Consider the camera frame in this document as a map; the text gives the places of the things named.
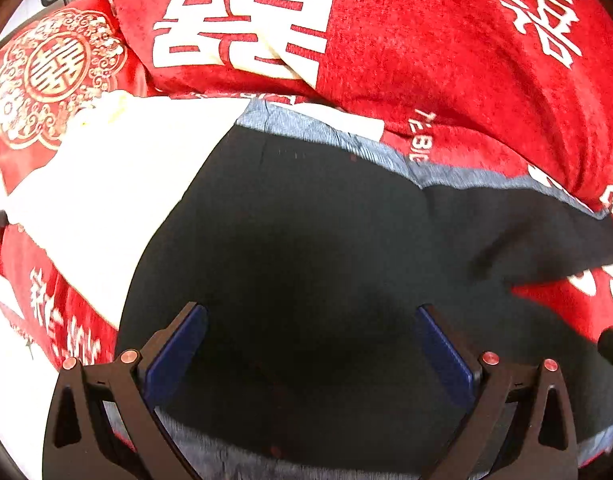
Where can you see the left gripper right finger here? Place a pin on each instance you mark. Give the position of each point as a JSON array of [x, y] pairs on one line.
[[541, 442]]

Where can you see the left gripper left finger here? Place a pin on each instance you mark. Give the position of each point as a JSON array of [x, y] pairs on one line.
[[102, 424]]

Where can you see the black pants grey waistband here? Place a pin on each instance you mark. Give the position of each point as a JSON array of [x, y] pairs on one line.
[[311, 250]]

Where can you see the red gold embroidered pillow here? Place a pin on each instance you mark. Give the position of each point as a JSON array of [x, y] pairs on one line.
[[52, 69]]

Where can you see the red blanket white characters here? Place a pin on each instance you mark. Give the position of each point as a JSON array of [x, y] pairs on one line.
[[517, 87]]

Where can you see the white cloth sheet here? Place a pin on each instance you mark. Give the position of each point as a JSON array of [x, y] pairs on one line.
[[122, 167]]

